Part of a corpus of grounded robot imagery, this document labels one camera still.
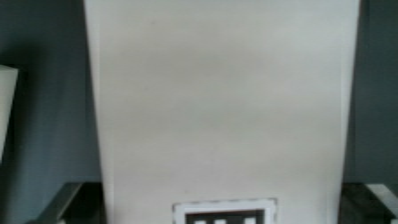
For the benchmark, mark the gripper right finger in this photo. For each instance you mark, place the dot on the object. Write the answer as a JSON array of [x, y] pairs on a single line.
[[361, 207]]

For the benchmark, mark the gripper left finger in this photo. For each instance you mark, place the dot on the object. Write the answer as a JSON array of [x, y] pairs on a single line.
[[77, 205]]

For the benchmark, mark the white door panel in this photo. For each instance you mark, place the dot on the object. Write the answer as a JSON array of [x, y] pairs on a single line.
[[223, 81]]

